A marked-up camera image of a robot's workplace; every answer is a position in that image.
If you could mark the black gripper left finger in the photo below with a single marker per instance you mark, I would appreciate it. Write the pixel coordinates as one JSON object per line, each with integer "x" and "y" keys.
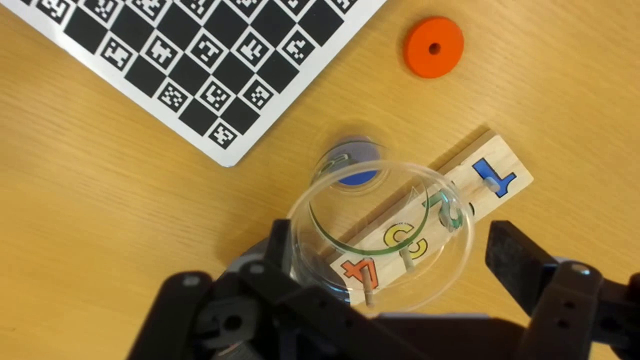
{"x": 187, "y": 312}

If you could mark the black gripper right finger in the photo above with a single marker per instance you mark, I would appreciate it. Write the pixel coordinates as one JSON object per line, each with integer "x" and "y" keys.
{"x": 566, "y": 312}

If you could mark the wooden number puzzle board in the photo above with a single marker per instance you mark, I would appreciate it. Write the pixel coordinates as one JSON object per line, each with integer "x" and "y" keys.
{"x": 506, "y": 166}

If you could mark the black white calibration checkerboard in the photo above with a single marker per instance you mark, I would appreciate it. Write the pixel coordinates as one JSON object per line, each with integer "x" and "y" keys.
{"x": 201, "y": 60}

